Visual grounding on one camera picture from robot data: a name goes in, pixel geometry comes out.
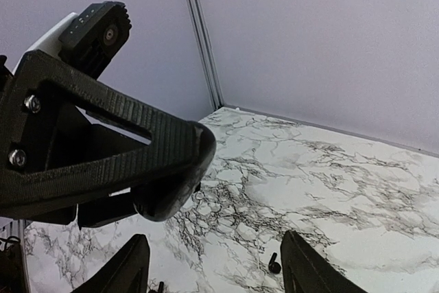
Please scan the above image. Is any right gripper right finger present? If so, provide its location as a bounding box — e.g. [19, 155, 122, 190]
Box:
[281, 230, 366, 293]

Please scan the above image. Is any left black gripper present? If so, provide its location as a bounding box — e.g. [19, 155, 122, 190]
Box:
[1, 50, 216, 228]

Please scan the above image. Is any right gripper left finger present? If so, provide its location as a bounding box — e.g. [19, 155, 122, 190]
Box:
[74, 234, 150, 293]

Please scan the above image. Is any black earbud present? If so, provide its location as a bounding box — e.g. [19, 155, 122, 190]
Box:
[148, 281, 165, 293]
[268, 253, 281, 274]

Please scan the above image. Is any black round charging case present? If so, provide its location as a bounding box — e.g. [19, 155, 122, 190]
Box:
[130, 170, 206, 222]

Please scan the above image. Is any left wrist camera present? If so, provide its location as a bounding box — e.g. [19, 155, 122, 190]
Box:
[12, 0, 133, 81]

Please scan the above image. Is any left corner aluminium post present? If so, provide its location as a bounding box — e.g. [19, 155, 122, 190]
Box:
[187, 0, 224, 110]

